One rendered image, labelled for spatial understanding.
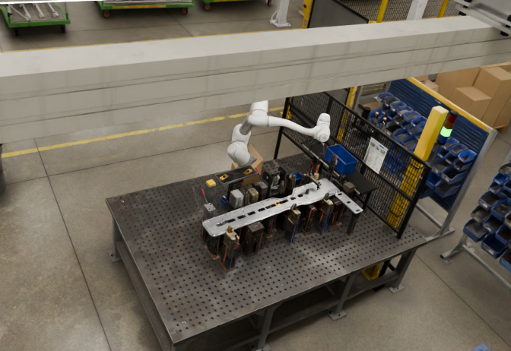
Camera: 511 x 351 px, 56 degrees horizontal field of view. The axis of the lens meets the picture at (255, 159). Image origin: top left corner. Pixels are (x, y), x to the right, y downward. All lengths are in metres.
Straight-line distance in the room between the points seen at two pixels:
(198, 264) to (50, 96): 3.35
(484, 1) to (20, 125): 1.17
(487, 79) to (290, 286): 5.21
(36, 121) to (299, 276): 3.48
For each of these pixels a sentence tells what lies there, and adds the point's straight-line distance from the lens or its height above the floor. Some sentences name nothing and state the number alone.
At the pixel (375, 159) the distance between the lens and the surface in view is 4.66.
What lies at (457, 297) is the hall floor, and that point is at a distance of 5.58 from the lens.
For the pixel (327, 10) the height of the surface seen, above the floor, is 1.81.
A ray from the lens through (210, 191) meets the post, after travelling 4.11.
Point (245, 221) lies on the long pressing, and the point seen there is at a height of 1.00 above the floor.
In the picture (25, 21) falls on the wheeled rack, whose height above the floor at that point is 0.28.
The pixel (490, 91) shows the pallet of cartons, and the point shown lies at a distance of 8.18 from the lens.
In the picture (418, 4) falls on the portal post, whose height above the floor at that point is 1.71.
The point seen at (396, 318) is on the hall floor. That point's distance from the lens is 5.08.
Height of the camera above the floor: 3.74
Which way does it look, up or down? 36 degrees down
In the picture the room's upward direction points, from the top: 10 degrees clockwise
